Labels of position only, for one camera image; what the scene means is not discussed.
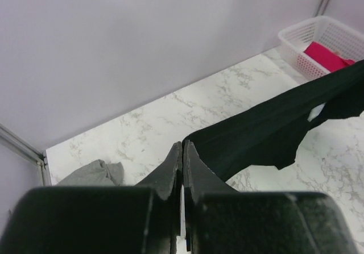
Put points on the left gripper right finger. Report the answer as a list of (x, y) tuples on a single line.
[(198, 178)]

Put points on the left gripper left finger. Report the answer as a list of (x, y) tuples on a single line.
[(165, 179)]

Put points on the black t shirt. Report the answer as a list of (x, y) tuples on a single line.
[(269, 133)]

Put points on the grey folded t shirt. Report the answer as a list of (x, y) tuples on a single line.
[(96, 173)]

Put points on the pink t shirt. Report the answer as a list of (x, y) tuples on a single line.
[(326, 58)]

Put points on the white plastic basket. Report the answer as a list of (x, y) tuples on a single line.
[(332, 34)]

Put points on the left aluminium corner post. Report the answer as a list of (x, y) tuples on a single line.
[(29, 153)]

